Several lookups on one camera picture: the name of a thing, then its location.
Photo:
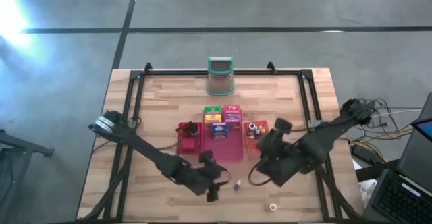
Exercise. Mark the orange plastic basket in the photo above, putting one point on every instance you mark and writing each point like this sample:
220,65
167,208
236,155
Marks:
251,146

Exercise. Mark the black icing bottle white collar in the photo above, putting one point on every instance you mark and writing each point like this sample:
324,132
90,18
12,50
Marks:
251,127

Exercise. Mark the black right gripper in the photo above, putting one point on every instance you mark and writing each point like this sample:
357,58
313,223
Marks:
270,146

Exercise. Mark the black power adapter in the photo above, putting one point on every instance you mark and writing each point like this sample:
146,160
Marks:
366,154

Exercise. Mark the grey laptop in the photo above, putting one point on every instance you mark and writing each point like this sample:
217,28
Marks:
398,200

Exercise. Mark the white crumpled bag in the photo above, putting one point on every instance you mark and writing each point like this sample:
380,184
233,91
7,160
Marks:
367,192

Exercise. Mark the red plastic basket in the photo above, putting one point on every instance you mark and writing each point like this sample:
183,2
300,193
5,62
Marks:
184,149

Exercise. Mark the orange snack packet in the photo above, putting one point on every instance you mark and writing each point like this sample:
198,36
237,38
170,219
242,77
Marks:
184,129

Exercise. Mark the purple sprinkle jar black lid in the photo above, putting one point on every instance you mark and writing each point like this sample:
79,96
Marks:
194,129

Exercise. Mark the yellow corn pops cereal box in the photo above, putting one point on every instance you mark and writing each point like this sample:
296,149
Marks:
213,118

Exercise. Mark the red mini cereal box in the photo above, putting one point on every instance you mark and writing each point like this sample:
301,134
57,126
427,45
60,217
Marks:
232,116

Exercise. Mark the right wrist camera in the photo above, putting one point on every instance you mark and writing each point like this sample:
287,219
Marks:
283,125

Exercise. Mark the white tape roll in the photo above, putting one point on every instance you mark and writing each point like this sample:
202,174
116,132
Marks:
272,207

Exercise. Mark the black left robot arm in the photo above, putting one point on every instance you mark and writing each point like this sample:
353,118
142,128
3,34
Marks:
152,154

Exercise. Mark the blue mini cereal box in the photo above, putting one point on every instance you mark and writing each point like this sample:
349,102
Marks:
219,131

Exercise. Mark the green mini cereal box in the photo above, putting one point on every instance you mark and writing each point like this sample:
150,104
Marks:
212,110

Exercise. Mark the silver corner bracket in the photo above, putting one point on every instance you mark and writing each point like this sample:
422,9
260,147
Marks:
312,123

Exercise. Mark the laptop with blue screen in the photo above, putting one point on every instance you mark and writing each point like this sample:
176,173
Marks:
425,129

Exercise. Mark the pink translucent plastic bin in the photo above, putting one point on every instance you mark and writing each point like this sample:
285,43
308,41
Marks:
226,148

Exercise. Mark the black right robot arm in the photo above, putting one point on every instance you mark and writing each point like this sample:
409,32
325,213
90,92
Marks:
324,136

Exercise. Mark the grey metal stand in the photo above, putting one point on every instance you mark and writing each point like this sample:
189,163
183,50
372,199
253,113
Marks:
20,146

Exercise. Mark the teal box grater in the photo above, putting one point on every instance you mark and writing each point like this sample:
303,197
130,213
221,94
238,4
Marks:
220,79

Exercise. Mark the black aluminium frame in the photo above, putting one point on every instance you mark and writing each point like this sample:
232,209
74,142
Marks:
253,72

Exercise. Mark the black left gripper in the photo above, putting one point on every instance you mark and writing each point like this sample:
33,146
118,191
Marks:
202,176

